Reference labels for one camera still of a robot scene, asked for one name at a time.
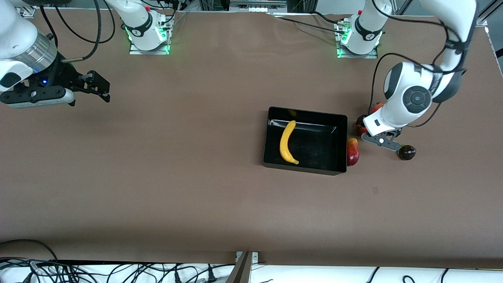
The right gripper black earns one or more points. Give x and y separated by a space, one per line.
63 76

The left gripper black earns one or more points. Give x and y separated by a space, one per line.
360 119

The red apple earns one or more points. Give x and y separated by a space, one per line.
361 129

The black plastic box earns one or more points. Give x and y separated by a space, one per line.
314 157

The yellow banana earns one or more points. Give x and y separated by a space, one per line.
285 145

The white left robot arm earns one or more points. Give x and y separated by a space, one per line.
416 98

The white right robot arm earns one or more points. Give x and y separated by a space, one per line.
135 15

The red pomegranate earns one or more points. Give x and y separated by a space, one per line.
377 107

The red yellow mango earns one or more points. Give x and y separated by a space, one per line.
352 153

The dark purple eggplant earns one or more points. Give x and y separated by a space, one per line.
408 152

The silver electronics device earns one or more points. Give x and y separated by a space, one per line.
257 4

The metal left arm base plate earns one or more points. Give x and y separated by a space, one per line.
357 56

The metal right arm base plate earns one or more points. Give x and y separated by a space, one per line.
149 51

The aluminium frame rail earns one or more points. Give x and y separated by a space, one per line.
27 11

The small metal bracket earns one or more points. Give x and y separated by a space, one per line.
254 257

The dark metal post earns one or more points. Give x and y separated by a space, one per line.
240 273

